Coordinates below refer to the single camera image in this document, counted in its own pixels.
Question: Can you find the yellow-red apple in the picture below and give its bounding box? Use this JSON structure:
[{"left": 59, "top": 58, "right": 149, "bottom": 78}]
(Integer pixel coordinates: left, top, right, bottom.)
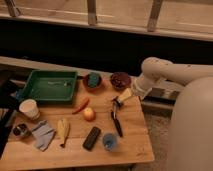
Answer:
[{"left": 83, "top": 107, "right": 96, "bottom": 121}]

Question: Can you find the dark red bowl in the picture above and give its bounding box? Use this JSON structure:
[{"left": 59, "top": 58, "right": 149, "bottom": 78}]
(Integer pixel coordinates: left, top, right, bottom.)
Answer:
[{"left": 110, "top": 72, "right": 131, "bottom": 91}]

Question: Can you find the black remote control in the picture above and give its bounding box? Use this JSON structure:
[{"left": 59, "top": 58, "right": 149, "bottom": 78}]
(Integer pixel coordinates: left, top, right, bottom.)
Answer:
[{"left": 83, "top": 127, "right": 101, "bottom": 150}]

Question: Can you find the black chair at left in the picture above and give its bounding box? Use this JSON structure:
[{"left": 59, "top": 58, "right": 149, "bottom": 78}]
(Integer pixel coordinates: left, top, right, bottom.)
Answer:
[{"left": 0, "top": 70, "right": 19, "bottom": 157}]

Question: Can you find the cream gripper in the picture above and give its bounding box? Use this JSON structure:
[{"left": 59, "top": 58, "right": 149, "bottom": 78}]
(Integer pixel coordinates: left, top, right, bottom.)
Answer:
[{"left": 112, "top": 88, "right": 133, "bottom": 107}]

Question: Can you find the white paper cup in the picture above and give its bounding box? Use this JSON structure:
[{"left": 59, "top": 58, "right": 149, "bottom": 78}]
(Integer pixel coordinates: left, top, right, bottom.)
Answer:
[{"left": 19, "top": 99, "right": 40, "bottom": 119}]

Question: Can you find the grey-blue towel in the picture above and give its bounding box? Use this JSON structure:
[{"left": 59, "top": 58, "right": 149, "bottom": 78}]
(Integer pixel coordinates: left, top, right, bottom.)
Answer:
[{"left": 31, "top": 120, "right": 55, "bottom": 151}]

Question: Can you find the small metal cup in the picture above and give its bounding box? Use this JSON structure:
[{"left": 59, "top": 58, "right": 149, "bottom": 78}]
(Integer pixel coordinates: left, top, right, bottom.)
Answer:
[{"left": 13, "top": 124, "right": 31, "bottom": 138}]

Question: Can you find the green plastic tray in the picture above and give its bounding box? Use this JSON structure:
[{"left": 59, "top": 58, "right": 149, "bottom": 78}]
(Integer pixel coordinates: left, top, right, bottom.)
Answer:
[{"left": 20, "top": 70, "right": 77, "bottom": 104}]

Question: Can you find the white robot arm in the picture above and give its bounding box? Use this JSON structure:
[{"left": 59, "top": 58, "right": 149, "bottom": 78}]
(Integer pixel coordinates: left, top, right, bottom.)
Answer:
[{"left": 113, "top": 57, "right": 213, "bottom": 171}]

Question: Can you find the red chili pepper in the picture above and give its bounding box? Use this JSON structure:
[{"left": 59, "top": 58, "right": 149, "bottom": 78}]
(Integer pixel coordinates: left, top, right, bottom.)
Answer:
[{"left": 72, "top": 98, "right": 90, "bottom": 114}]

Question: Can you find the yellow banana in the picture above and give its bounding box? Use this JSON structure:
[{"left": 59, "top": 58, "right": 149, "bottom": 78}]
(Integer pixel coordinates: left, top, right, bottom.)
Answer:
[{"left": 57, "top": 118, "right": 70, "bottom": 148}]

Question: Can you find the blue plastic cup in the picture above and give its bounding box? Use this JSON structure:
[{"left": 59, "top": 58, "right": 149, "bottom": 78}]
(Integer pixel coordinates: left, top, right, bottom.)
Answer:
[{"left": 102, "top": 133, "right": 117, "bottom": 151}]

